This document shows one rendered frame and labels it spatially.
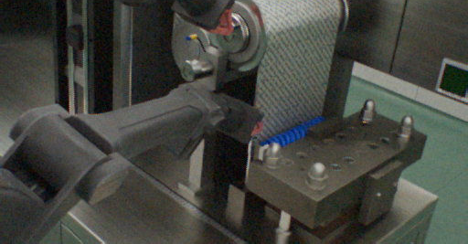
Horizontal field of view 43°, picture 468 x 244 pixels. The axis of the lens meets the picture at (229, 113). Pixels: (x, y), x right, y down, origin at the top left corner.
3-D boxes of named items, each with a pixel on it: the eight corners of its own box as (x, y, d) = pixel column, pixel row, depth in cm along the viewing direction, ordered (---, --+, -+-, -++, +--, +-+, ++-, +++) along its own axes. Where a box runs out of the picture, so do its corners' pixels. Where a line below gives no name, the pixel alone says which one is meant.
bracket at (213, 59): (175, 187, 126) (185, 51, 113) (198, 177, 131) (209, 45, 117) (192, 198, 124) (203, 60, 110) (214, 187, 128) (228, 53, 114)
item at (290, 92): (248, 153, 119) (258, 67, 111) (318, 121, 135) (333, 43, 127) (249, 153, 119) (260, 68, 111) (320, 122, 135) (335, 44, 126)
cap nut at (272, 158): (258, 163, 113) (260, 142, 111) (271, 156, 116) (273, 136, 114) (272, 171, 111) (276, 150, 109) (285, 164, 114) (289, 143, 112)
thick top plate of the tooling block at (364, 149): (246, 188, 116) (249, 162, 113) (360, 130, 143) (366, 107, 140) (312, 228, 107) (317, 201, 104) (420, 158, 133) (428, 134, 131)
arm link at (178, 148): (219, 118, 94) (177, 86, 96) (178, 175, 96) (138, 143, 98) (237, 114, 106) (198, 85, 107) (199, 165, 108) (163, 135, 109)
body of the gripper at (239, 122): (249, 145, 109) (227, 138, 103) (210, 124, 115) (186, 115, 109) (265, 113, 109) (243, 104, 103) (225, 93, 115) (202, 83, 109)
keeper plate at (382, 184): (356, 220, 120) (367, 175, 115) (383, 203, 127) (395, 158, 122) (367, 227, 119) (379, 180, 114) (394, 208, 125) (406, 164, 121)
